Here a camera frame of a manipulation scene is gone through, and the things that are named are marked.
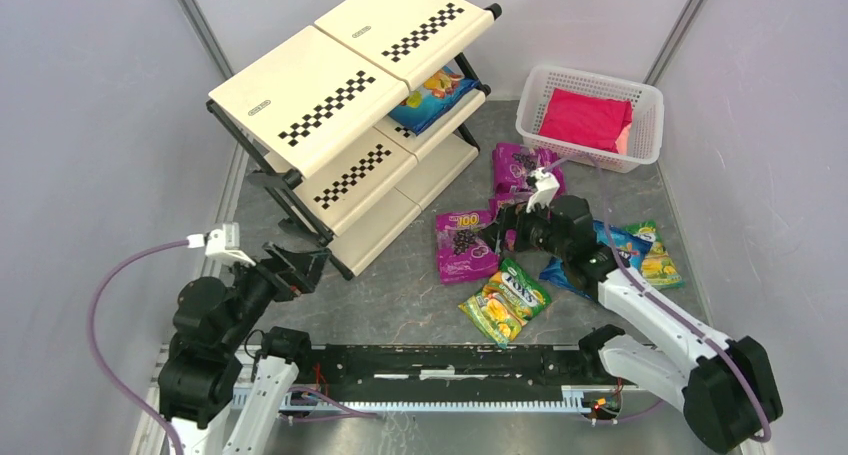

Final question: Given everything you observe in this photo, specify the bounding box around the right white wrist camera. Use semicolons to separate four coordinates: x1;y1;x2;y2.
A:
525;167;561;213

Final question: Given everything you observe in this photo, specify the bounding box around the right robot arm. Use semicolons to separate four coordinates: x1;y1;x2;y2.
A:
482;195;783;454

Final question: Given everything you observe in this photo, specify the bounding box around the green lemon candy bag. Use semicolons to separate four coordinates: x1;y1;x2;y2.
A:
624;220;684;290

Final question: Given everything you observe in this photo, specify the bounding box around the green Fox's candy bag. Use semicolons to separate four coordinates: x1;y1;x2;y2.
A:
458;259;552;348

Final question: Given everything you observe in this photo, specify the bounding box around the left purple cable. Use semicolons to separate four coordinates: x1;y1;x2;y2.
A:
87;239;193;455

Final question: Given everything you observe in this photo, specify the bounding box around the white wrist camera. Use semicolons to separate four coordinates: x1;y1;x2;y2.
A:
186;222;256;267
525;167;561;213

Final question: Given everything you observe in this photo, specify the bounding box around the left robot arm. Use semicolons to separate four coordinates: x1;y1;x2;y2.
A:
158;243;331;454

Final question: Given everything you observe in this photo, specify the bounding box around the purple cable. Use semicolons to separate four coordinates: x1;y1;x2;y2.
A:
544;152;774;444
87;239;193;455

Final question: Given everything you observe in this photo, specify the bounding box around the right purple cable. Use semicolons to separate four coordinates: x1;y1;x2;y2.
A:
544;152;774;444

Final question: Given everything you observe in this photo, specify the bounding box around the blue candy bag on shelf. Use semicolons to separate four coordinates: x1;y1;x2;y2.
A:
388;66;480;134

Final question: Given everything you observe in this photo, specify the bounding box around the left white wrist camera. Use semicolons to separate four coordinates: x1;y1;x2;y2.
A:
186;222;256;267

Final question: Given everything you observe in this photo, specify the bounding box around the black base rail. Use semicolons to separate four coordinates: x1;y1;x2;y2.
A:
291;343;644;404

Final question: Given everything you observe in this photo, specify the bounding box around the pink cloth in basket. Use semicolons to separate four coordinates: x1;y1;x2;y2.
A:
538;89;633;155

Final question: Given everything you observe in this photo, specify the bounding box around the cream three-tier shelf rack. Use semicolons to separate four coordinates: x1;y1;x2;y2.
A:
207;0;502;279

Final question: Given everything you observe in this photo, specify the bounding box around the white plastic basket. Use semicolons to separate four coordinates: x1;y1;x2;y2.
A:
515;65;664;174

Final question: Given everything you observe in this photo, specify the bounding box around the blue Blendy candy bag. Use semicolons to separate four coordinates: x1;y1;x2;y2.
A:
539;226;651;299

